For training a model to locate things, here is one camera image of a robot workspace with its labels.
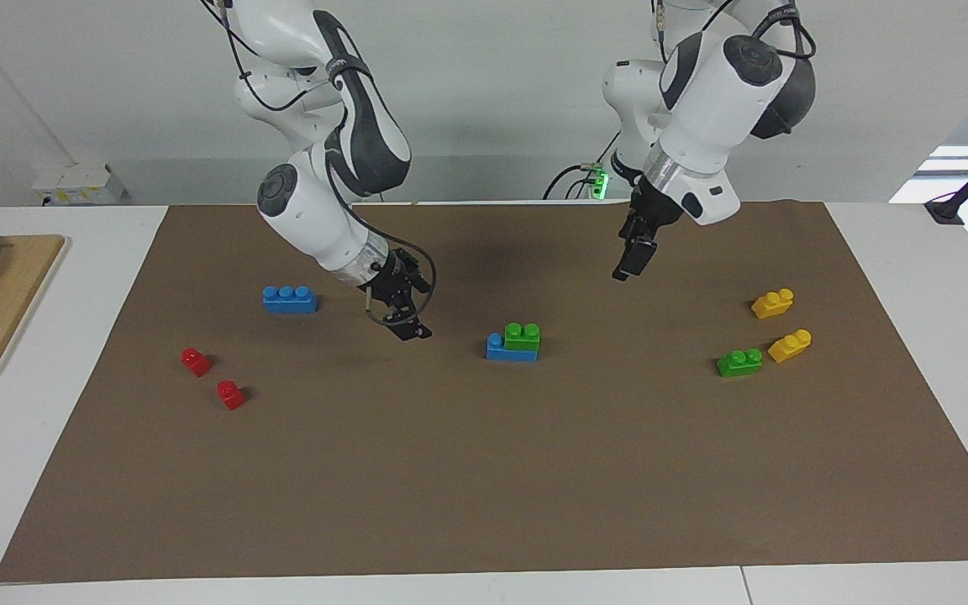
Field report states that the wooden cutting board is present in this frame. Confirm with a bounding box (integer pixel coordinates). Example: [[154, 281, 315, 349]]
[[0, 234, 69, 389]]

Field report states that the blue three-stud block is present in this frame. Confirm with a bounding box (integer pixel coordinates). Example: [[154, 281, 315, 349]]
[[263, 286, 318, 314], [486, 333, 539, 362]]

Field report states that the black base power cable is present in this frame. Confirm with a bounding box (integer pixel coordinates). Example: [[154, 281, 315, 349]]
[[543, 164, 604, 201]]

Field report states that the white wall socket box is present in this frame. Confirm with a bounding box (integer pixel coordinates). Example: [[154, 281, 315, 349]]
[[33, 164, 128, 205]]

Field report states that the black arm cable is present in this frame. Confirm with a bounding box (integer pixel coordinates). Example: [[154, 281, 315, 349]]
[[203, 0, 439, 329], [652, 0, 817, 64]]

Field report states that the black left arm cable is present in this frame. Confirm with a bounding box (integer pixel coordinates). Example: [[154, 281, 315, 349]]
[[652, 0, 817, 64]]

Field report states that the green block with printed studs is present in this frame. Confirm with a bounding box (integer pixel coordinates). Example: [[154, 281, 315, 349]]
[[717, 348, 764, 378]]

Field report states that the yellow two-stud block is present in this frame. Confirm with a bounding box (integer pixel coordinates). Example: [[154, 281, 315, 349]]
[[751, 288, 795, 320], [768, 329, 813, 364]]

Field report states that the brown paper table mat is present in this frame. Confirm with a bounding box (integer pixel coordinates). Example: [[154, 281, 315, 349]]
[[0, 200, 968, 583]]

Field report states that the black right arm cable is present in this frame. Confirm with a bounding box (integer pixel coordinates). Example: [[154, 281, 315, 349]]
[[203, 0, 439, 329]]

